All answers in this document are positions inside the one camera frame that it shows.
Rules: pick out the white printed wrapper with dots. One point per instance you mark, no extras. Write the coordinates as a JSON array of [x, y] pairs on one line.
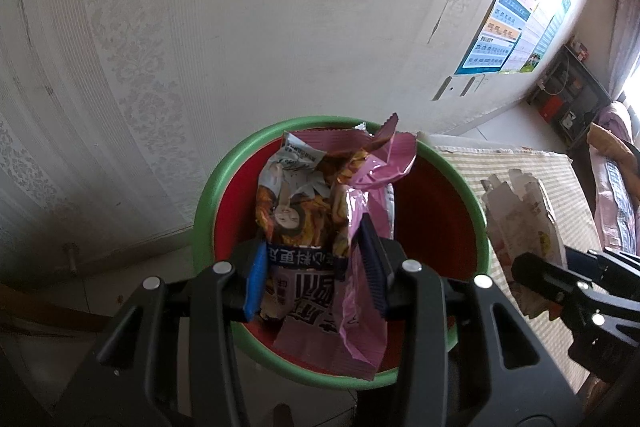
[[525, 227]]

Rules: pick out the bed with blue checked cover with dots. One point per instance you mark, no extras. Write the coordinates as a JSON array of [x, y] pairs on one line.
[[620, 202]]

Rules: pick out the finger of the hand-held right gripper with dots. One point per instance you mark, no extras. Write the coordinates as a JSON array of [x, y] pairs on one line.
[[610, 269], [550, 282]]

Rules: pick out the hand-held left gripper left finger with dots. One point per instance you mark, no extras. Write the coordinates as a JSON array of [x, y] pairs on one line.
[[255, 282]]

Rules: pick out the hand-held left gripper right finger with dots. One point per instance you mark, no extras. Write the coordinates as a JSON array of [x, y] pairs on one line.
[[377, 267]]

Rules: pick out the red bucket with green rim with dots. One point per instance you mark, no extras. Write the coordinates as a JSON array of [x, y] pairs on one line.
[[435, 217]]

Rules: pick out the orange jacket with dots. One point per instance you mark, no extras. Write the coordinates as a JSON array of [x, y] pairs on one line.
[[605, 139]]

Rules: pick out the pink purple snack bag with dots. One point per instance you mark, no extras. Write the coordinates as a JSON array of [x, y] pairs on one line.
[[310, 207]]

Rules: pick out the dark metal shelf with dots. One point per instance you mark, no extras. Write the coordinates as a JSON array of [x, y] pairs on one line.
[[585, 92]]

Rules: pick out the red canister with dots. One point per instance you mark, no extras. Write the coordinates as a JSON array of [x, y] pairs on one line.
[[553, 108]]

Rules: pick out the white wall socket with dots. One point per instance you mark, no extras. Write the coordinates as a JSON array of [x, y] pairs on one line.
[[442, 89], [472, 85]]

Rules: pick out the blue letter wall poster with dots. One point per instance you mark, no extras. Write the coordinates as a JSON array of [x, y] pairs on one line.
[[492, 42]]

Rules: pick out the white chart wall poster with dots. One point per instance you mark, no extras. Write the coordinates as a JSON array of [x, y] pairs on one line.
[[537, 24]]

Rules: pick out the brown wooden board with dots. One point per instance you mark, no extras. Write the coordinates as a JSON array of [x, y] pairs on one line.
[[45, 309]]

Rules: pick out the pink patterned curtain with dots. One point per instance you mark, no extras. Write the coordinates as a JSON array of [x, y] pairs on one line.
[[627, 32]]

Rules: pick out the green chart wall poster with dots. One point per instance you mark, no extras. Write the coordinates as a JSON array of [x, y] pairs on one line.
[[550, 42]]

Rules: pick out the metal pipe stub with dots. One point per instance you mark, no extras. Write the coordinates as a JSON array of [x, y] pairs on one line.
[[71, 259]]

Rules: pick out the pink folded pillow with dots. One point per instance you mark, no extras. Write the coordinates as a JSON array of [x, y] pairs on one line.
[[617, 119]]

